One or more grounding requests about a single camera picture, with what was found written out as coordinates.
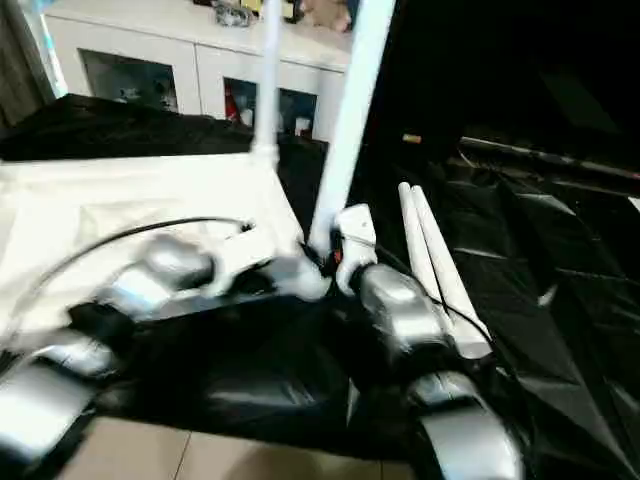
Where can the white plastic table leg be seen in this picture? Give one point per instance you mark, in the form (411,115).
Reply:
(450,280)
(417,240)
(350,125)
(267,80)

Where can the white plastic table top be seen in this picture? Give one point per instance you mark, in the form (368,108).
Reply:
(125,200)

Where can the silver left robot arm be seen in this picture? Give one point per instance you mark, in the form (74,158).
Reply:
(100,310)

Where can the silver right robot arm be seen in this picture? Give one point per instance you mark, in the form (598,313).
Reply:
(425,330)

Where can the black plastic mat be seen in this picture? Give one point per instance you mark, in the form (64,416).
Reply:
(300,360)

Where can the small white jar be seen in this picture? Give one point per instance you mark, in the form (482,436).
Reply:
(301,125)
(246,116)

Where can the red package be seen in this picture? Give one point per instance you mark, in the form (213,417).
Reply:
(231,104)

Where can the small white object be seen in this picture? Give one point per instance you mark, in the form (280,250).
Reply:
(547,295)

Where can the dark metal rod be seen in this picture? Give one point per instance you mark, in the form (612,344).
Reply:
(550,157)

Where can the grey ornament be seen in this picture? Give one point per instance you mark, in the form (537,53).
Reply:
(234,15)

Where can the white glass-door cabinet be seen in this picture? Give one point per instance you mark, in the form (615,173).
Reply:
(150,50)

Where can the white flat board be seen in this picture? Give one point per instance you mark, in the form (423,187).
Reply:
(635,203)

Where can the grey curtain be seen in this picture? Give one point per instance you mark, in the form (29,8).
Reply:
(25,60)

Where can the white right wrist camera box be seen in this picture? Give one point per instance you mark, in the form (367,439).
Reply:
(356,235)

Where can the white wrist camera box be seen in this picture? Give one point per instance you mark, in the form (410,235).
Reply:
(235,250)
(356,235)

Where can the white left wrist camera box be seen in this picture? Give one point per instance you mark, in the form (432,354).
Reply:
(235,250)

